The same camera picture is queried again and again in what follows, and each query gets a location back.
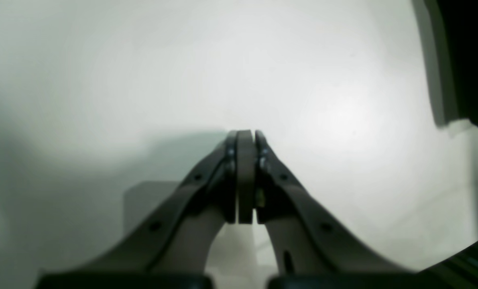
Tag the black T-shirt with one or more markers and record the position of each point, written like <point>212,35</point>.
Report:
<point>460,22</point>

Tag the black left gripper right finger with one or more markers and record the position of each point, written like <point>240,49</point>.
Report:
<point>313,249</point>

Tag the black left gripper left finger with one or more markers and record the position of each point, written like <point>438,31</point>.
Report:
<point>169,249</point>

